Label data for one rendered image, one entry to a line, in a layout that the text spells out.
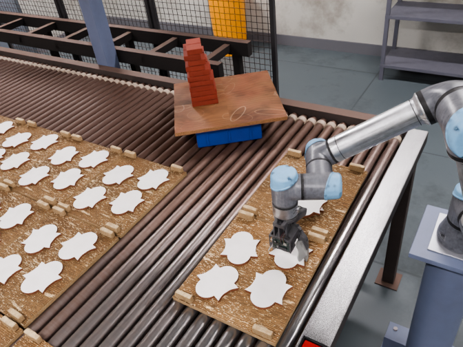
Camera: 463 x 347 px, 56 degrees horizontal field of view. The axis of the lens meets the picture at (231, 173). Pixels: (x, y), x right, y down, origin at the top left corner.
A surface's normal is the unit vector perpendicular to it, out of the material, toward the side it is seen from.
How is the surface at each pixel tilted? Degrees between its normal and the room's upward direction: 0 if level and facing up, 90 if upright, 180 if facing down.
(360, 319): 0
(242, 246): 0
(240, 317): 0
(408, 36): 90
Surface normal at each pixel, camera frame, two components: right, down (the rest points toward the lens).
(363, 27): -0.52, 0.56
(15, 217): -0.11, -0.79
